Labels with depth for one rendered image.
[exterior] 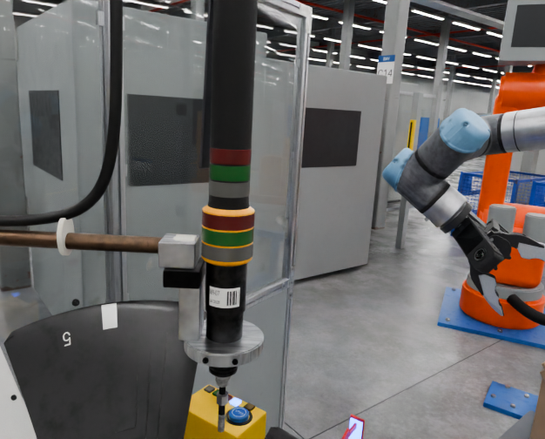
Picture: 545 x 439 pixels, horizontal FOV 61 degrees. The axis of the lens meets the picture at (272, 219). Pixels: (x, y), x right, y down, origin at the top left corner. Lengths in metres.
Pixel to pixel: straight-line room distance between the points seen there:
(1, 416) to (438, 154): 0.77
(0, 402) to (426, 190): 0.75
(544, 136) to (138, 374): 0.75
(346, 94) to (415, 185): 3.86
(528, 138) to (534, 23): 3.31
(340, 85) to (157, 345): 4.22
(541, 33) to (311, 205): 2.31
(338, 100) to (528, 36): 1.63
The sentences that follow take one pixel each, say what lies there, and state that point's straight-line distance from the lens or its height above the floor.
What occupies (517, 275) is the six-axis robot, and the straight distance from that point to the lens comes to 4.28.
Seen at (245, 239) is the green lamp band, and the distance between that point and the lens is 0.38.
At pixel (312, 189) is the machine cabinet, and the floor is 0.96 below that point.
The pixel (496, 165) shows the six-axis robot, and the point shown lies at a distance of 4.38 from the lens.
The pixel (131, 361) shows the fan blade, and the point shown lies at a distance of 0.57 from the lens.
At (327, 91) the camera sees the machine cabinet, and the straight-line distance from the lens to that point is 4.54.
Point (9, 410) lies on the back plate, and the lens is 0.76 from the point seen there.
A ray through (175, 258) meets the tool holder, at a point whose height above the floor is 1.55.
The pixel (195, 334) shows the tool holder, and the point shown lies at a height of 1.48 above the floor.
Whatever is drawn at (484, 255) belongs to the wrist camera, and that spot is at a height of 1.45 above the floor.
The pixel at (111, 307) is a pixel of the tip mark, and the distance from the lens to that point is 0.60.
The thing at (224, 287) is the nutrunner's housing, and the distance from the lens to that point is 0.39.
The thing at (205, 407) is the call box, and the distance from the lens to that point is 1.03.
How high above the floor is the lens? 1.67
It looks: 13 degrees down
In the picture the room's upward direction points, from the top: 3 degrees clockwise
